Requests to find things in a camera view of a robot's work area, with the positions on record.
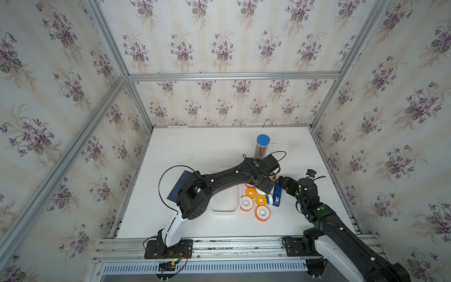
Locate orange sealing tape bottom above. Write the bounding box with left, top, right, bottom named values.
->
left=255, top=206, right=271, bottom=222

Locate white storage box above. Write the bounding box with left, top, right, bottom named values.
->
left=207, top=184, right=241, bottom=216

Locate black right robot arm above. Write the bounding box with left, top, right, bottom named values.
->
left=276, top=177, right=411, bottom=282

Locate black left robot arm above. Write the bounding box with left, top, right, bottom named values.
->
left=156, top=156, right=280, bottom=248

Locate yellow sealing tape left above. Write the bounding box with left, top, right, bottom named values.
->
left=245, top=188, right=257, bottom=199

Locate yellow sealing tape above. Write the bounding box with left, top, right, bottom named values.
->
left=255, top=195, right=268, bottom=206
left=245, top=188, right=257, bottom=199

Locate blue sealing tape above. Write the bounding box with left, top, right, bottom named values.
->
left=265, top=194, right=273, bottom=205

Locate yellow sealing tape right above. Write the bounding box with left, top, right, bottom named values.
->
left=255, top=195, right=268, bottom=206

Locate blue-capped pencil tube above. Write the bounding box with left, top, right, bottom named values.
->
left=254, top=134, right=270, bottom=159

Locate blue book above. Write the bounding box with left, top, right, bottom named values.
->
left=167, top=170, right=192, bottom=203

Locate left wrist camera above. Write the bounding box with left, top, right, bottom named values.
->
left=261, top=154, right=280, bottom=173

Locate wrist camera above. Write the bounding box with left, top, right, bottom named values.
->
left=305, top=169, right=317, bottom=179
left=261, top=154, right=280, bottom=173

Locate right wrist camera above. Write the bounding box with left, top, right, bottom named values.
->
left=305, top=169, right=317, bottom=179

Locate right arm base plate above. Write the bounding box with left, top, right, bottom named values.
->
left=282, top=236, right=318, bottom=257

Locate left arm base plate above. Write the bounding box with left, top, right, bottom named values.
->
left=144, top=240, right=194, bottom=259

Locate aluminium front rail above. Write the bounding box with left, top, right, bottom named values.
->
left=88, top=236, right=324, bottom=281

